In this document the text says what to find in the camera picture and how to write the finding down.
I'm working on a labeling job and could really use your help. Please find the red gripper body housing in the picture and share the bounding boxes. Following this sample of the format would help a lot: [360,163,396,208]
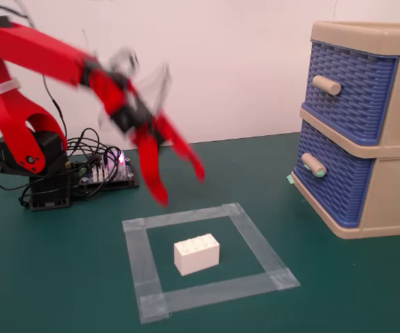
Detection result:
[130,112,178,146]

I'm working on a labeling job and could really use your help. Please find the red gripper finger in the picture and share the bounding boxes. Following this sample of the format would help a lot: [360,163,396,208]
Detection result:
[161,117,206,184]
[135,138,169,208]

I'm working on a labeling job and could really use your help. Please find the white toy brick cube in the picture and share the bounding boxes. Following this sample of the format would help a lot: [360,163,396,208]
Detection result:
[174,233,221,277]

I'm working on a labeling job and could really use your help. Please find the blue woven drawer taped handle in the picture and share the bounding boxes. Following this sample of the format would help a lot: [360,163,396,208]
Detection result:
[292,119,376,229]

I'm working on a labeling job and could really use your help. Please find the controller board on black plate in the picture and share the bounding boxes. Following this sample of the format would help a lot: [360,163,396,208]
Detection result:
[69,151,140,198]

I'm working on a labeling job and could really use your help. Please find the translucent tape strip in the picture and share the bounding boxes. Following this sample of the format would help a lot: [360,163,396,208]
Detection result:
[222,203,301,291]
[122,204,246,233]
[122,220,169,325]
[139,268,301,315]

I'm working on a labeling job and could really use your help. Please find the white zip tie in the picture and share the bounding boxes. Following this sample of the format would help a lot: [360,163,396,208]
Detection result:
[0,78,21,99]

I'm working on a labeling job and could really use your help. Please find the black controller board with wires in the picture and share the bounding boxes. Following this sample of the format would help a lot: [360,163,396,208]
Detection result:
[66,128,123,202]

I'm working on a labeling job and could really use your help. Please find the blue woven drawer plain handle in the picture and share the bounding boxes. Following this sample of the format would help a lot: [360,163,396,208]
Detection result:
[305,40,399,146]

